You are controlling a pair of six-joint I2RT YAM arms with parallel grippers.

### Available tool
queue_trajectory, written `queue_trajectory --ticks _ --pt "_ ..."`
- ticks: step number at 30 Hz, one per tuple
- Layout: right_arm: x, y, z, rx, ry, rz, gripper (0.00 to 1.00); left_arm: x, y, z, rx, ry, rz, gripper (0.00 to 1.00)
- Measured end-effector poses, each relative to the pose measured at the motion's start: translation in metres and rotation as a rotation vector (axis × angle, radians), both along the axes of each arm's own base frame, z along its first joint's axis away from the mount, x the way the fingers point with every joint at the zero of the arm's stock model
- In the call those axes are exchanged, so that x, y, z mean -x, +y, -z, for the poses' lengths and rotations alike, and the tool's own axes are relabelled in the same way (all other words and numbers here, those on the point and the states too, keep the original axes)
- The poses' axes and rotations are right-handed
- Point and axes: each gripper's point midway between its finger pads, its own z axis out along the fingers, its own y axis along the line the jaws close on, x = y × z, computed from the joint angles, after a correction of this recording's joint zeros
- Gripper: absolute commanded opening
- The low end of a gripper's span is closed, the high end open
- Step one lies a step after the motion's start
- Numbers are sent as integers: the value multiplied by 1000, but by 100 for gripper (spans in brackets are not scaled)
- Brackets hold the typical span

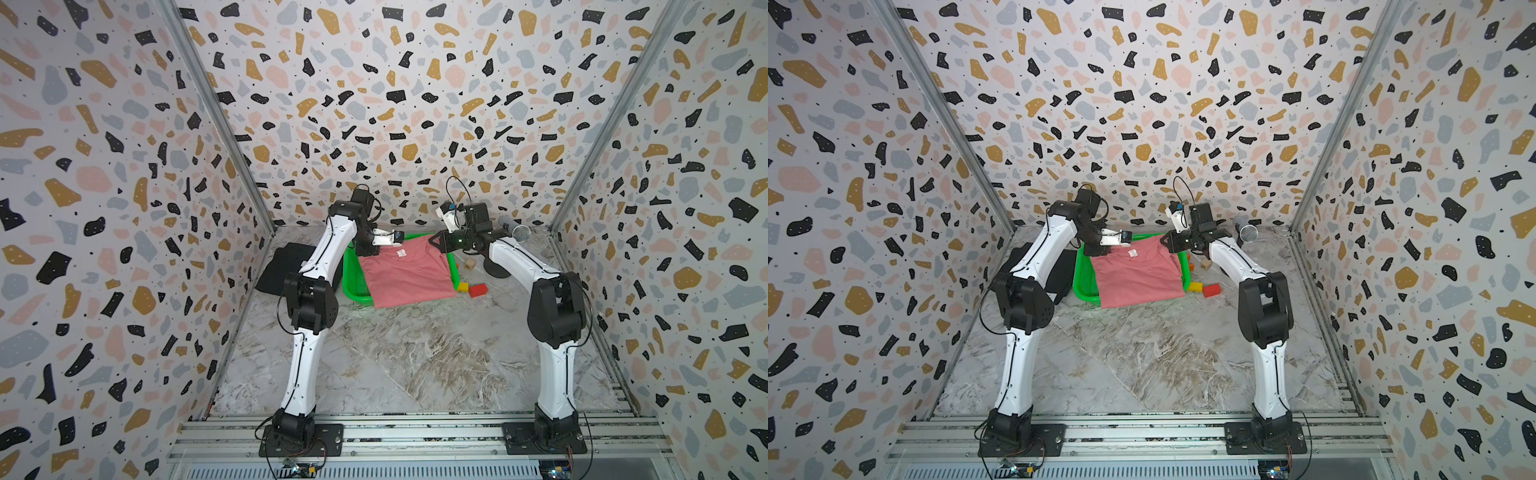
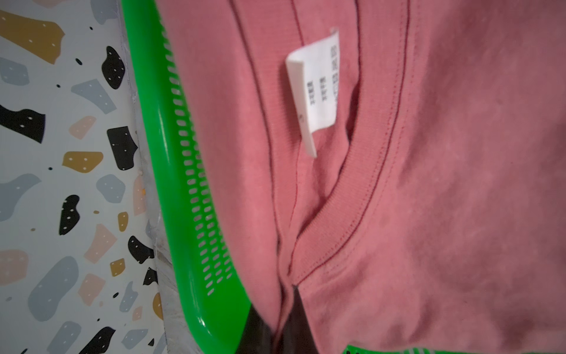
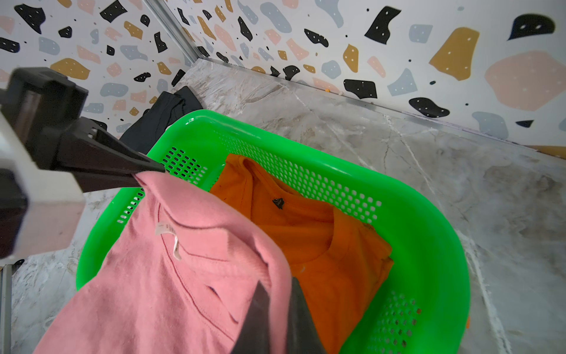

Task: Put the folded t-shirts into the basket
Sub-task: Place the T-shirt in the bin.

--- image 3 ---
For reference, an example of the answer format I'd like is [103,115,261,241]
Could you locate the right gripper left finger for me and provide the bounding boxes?
[231,282,271,354]

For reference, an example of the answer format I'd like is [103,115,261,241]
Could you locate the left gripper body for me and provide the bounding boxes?
[1,67,88,170]

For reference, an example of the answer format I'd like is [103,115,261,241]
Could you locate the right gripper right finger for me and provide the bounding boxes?
[287,277,326,354]

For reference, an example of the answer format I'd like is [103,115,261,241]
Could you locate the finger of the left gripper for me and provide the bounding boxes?
[72,172,140,193]
[55,117,165,174]

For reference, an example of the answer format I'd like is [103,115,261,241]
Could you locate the orange t-shirt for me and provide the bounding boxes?
[210,154,394,353]

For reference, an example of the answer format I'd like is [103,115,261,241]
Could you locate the black t-shirt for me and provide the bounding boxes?
[119,86,203,154]

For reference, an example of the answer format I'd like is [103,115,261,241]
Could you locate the pink t-shirt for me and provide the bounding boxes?
[36,172,292,353]

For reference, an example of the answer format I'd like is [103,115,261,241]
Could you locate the green plastic basket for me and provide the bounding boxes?
[76,109,472,354]

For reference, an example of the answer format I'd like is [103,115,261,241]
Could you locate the left corner aluminium post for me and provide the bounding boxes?
[143,0,201,64]

